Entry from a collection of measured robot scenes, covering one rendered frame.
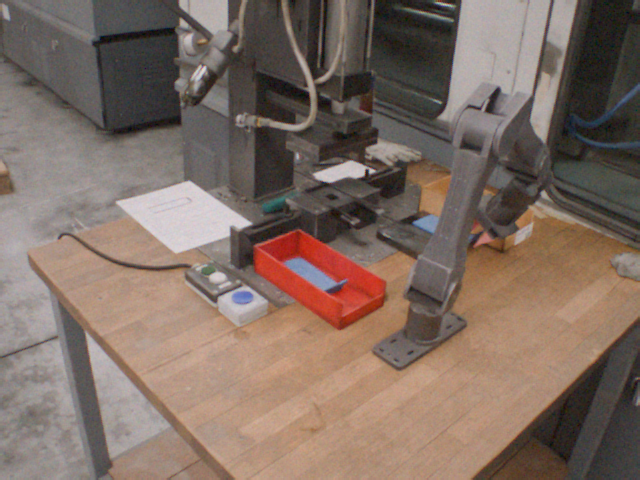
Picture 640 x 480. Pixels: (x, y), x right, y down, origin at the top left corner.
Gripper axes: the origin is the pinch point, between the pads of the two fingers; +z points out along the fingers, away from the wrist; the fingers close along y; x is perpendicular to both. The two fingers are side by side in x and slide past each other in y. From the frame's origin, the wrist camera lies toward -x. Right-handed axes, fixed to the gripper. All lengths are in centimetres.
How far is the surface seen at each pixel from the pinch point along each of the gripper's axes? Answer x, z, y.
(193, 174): -51, 160, 138
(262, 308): 51, 7, 8
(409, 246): 11.7, 5.8, 6.3
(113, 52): -69, 189, 265
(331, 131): 21.9, -6.5, 32.1
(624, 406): -40, 27, -56
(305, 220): 26.7, 11.4, 23.3
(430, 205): -5.9, 8.8, 14.4
